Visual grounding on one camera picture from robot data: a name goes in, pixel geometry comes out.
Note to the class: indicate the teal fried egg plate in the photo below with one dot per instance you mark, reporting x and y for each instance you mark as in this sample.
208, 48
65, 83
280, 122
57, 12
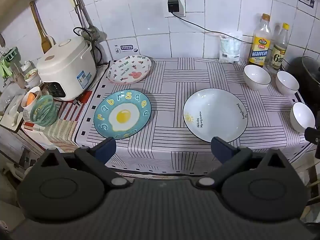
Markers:
122, 116

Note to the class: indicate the green plastic holder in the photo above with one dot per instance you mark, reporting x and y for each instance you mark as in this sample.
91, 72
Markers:
8, 60

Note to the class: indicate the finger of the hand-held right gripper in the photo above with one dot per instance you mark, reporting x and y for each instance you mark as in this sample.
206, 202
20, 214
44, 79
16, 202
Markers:
313, 140

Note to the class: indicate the black charger plug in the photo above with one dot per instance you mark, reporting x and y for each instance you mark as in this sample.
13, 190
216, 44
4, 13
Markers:
172, 5

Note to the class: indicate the small wall sticker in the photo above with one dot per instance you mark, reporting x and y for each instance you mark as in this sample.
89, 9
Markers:
126, 48

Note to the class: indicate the white ribbed bowl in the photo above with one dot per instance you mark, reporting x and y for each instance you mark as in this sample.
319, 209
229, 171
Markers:
257, 76
302, 116
287, 81

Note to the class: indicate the green plastic colander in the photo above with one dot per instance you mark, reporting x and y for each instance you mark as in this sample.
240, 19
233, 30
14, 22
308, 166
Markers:
43, 111

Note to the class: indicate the small clear vinegar bottle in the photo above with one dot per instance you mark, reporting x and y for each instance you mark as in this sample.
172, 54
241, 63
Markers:
278, 55

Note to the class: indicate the multicoloured striped towel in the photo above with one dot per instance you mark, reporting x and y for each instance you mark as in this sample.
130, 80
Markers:
62, 135

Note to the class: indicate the pink rabbit print plate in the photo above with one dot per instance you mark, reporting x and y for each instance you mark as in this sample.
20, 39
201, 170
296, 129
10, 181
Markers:
130, 70

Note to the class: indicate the white cup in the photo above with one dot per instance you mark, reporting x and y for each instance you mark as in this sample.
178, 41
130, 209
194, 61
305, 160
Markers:
25, 105

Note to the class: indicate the white sun print plate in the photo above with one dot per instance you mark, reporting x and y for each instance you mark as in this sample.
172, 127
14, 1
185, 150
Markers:
215, 115

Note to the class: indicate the white wall notice sticker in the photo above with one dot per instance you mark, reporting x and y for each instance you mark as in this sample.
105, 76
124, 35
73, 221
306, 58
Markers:
306, 0

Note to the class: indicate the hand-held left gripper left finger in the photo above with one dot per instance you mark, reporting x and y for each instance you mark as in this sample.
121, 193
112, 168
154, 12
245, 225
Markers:
106, 148

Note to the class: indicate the metal ladle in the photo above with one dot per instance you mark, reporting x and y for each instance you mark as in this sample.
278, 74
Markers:
91, 31

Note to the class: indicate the white salt bag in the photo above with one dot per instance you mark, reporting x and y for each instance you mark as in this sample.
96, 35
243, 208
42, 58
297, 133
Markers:
230, 50

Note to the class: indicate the striped tablecloth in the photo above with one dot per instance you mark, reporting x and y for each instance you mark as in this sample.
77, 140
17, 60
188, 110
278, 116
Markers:
170, 85

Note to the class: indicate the white wall socket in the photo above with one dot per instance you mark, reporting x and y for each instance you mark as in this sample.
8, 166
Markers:
182, 5

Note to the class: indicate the small lidded food jar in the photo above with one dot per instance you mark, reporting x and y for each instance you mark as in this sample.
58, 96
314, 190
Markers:
31, 75

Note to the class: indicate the black wok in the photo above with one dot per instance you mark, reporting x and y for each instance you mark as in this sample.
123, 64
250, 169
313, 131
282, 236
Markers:
310, 80

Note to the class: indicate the wooden spatula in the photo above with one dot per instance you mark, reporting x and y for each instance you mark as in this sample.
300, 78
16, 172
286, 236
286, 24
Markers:
41, 30

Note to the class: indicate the large yellow label bottle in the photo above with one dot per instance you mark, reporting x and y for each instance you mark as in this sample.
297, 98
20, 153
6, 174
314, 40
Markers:
260, 47

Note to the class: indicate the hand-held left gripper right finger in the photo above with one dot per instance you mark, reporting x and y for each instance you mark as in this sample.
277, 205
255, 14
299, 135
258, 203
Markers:
221, 150

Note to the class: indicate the white rice cooker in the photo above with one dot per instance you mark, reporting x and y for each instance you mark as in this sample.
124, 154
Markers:
65, 67

